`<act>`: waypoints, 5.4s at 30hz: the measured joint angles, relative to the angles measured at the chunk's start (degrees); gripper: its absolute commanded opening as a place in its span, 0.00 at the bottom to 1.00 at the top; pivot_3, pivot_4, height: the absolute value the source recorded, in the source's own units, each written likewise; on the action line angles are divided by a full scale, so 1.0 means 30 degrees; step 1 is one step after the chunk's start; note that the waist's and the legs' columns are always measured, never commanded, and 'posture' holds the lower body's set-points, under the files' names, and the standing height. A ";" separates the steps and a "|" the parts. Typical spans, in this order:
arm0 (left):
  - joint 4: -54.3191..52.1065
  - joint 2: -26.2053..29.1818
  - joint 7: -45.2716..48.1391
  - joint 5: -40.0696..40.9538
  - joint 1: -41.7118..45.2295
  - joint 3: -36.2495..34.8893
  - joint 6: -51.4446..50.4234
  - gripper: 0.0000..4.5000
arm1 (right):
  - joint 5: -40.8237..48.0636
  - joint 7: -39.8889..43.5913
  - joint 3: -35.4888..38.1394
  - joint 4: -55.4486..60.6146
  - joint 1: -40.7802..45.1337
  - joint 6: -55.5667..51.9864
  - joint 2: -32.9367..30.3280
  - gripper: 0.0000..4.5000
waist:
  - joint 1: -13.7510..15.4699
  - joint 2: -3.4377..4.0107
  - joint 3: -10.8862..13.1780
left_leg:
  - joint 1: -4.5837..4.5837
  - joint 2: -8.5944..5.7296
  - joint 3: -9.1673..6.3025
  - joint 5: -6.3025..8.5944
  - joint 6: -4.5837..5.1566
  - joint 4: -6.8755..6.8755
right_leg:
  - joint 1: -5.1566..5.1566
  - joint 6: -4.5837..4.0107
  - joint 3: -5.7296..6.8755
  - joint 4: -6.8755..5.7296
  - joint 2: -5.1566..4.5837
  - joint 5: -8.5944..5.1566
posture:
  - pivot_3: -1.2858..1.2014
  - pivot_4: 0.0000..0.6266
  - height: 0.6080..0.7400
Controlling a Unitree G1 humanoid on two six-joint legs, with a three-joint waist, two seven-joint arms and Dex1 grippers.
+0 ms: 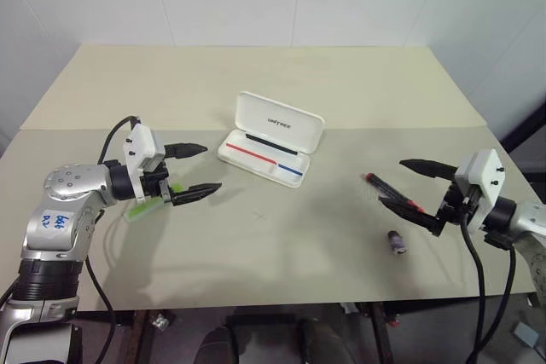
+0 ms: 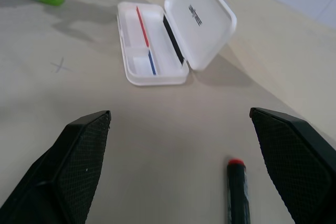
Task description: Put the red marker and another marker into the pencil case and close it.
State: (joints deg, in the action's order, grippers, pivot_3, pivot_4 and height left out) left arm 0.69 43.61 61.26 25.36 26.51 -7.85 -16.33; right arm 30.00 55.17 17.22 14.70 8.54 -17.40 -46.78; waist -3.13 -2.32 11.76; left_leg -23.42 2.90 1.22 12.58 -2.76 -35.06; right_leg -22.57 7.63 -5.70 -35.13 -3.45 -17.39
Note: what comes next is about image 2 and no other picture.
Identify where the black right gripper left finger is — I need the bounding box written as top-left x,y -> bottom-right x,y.
0,110 -> 112,224

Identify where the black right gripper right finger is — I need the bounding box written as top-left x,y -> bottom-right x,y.
249,107 -> 336,224

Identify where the black pen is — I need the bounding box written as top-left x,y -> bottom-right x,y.
162,15 -> 184,67

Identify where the red and blue pencil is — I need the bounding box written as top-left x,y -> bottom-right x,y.
135,5 -> 159,76

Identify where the white plastic pencil case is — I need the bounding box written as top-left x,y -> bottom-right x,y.
117,0 -> 238,87

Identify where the black marker with red cap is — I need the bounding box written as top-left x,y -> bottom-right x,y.
226,157 -> 251,224

